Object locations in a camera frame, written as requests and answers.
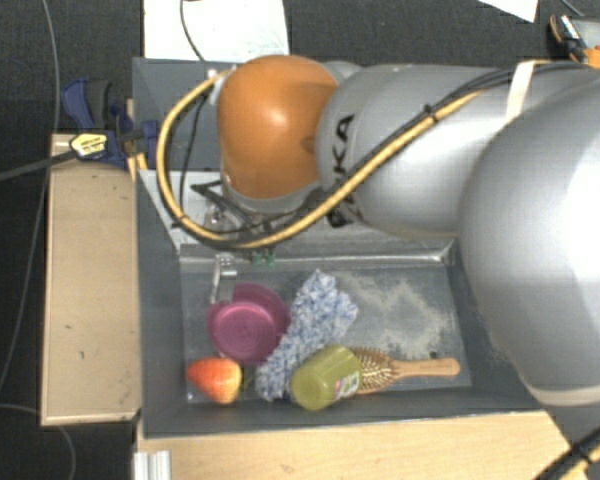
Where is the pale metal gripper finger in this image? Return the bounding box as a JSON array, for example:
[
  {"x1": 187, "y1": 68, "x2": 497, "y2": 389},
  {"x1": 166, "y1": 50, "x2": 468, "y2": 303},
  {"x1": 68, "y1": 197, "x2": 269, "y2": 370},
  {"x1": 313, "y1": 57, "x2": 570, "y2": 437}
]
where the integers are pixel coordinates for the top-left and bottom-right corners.
[
  {"x1": 222, "y1": 254, "x2": 239, "y2": 303},
  {"x1": 209, "y1": 254, "x2": 225, "y2": 305}
]

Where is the purple plastic bowl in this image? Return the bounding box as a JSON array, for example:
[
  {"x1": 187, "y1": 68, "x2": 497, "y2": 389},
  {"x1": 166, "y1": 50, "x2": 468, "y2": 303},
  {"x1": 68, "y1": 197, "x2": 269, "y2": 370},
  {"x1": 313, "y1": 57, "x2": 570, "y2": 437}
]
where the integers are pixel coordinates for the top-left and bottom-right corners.
[{"x1": 206, "y1": 282, "x2": 292, "y2": 367}]

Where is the blue and white fluffy cloth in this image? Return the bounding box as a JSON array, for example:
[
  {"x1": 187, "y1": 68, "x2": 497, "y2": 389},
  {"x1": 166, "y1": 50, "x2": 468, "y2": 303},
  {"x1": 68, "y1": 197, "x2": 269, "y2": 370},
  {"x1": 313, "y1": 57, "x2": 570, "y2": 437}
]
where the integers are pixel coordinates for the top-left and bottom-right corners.
[{"x1": 254, "y1": 268, "x2": 360, "y2": 403}]

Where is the red and yellow toy fruit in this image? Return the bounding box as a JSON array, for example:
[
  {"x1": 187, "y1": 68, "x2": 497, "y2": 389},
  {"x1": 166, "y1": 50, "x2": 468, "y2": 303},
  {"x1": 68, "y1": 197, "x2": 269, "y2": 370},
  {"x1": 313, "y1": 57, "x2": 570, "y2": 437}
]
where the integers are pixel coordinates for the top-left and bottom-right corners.
[{"x1": 185, "y1": 357, "x2": 244, "y2": 406}]

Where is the pale wood flat board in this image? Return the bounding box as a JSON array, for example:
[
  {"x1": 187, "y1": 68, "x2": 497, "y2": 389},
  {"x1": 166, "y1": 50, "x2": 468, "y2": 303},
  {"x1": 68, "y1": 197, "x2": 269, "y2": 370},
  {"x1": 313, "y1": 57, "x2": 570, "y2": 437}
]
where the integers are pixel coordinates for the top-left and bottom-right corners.
[{"x1": 40, "y1": 133, "x2": 144, "y2": 427}]

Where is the yellow-green plastic jar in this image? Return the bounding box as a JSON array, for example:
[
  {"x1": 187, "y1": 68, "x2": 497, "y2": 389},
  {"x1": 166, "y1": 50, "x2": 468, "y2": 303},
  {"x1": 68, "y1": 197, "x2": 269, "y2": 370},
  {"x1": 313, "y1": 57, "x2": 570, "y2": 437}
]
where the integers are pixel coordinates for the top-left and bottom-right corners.
[{"x1": 289, "y1": 344, "x2": 365, "y2": 413}]

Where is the grey metal bin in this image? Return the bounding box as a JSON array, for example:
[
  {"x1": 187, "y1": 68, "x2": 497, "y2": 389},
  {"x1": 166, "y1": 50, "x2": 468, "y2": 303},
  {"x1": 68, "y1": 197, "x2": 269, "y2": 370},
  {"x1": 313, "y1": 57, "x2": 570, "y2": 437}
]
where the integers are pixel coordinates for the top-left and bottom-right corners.
[{"x1": 131, "y1": 56, "x2": 547, "y2": 439}]

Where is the wooden hairbrush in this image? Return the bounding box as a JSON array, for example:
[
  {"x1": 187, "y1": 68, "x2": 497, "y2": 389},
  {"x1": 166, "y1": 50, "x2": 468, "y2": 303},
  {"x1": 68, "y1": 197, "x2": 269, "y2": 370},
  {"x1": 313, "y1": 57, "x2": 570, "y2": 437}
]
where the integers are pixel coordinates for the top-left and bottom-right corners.
[{"x1": 348, "y1": 346, "x2": 462, "y2": 396}]

